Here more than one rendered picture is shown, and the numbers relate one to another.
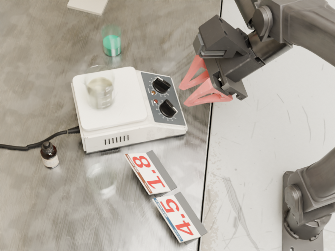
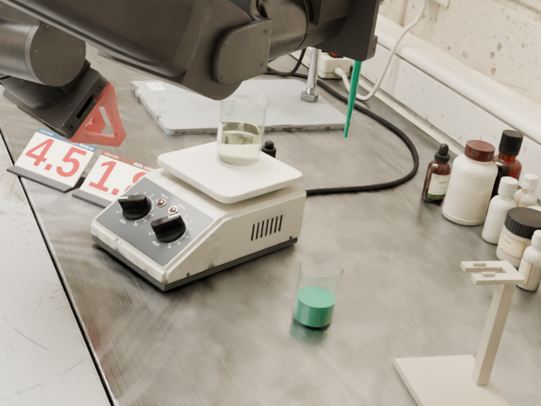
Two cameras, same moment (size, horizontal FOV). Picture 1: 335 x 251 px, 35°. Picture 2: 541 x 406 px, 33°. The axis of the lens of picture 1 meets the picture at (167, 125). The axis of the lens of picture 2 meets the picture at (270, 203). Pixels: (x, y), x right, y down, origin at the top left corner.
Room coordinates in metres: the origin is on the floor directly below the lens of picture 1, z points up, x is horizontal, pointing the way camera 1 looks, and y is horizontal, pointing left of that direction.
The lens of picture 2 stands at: (1.36, -0.29, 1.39)
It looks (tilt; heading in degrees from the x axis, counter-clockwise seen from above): 26 degrees down; 151
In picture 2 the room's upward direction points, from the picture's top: 8 degrees clockwise
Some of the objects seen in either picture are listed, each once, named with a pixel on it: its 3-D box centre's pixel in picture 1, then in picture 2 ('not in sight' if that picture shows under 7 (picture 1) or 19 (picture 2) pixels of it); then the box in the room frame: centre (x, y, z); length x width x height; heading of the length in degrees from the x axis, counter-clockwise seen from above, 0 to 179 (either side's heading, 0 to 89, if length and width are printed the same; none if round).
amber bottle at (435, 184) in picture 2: not in sight; (439, 171); (0.50, 0.43, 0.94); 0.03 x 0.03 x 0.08
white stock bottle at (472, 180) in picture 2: not in sight; (472, 181); (0.55, 0.44, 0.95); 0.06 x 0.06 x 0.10
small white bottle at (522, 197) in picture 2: not in sight; (524, 202); (0.60, 0.49, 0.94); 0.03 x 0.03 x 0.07
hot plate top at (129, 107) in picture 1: (109, 97); (229, 168); (0.53, 0.11, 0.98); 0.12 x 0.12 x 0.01; 19
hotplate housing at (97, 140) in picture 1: (123, 108); (208, 209); (0.54, 0.09, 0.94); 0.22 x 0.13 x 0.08; 109
